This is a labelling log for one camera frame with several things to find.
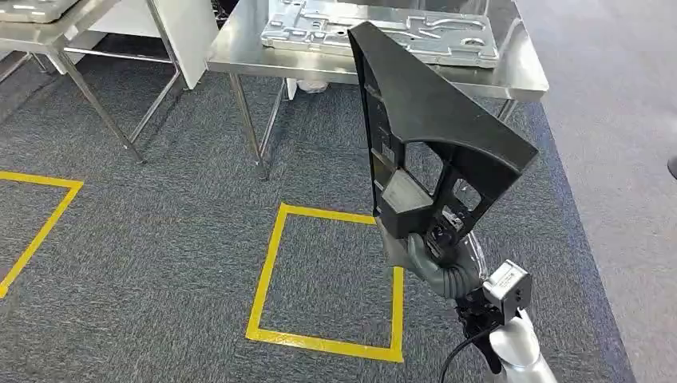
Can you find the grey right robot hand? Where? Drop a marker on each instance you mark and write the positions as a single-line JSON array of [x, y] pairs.
[[423, 267]]

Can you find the black plastic car panel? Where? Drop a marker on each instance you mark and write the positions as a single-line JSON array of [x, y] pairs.
[[423, 105]]

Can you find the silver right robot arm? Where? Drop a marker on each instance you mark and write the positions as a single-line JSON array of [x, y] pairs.
[[515, 349]]

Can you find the white object under table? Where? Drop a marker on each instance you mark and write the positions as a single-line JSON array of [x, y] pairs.
[[312, 86]]

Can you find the metal parts tray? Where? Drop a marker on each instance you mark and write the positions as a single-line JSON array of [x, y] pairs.
[[328, 26], [32, 9]]

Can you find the steel table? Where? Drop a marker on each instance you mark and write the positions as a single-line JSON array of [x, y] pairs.
[[243, 50], [63, 29]]

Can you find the white board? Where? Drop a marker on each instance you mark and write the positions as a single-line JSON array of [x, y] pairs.
[[185, 37]]

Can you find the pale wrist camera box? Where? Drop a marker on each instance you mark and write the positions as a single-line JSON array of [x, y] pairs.
[[505, 288]]

